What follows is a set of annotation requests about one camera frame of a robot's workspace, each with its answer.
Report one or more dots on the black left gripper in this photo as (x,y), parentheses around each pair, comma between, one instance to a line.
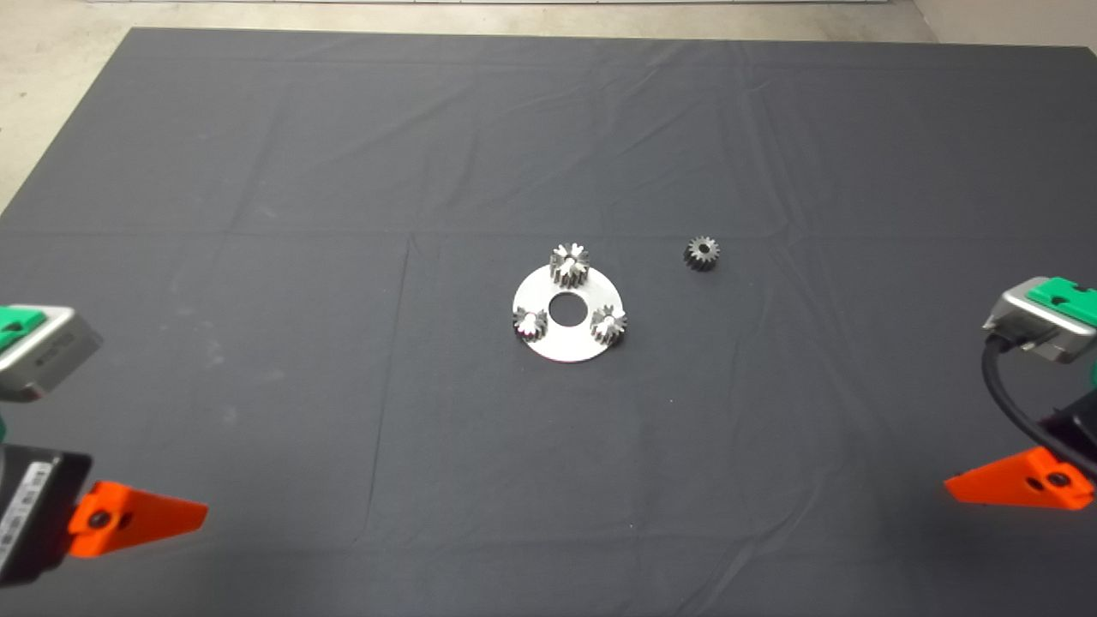
(34,514)

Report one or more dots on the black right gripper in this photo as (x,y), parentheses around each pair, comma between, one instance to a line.
(1076,433)

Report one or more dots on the dark grey table cloth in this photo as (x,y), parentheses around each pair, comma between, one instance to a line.
(343,428)

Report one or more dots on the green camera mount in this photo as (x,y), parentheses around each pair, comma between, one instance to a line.
(17,326)
(1067,298)

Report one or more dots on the green left camera mount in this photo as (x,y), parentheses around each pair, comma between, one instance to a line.
(17,326)

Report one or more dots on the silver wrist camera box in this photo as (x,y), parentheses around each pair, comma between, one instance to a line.
(56,364)
(1028,330)

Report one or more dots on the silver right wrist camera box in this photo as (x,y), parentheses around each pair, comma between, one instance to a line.
(1028,330)

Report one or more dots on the large steel gear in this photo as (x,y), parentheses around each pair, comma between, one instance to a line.
(569,264)

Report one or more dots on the round metal plate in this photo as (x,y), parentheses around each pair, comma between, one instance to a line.
(566,343)

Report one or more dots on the green right camera mount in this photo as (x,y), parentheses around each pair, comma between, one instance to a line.
(1067,298)

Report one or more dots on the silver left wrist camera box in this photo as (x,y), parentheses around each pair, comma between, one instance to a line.
(56,364)

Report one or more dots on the small steel gear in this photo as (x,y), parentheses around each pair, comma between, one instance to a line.
(702,254)
(608,325)
(530,324)

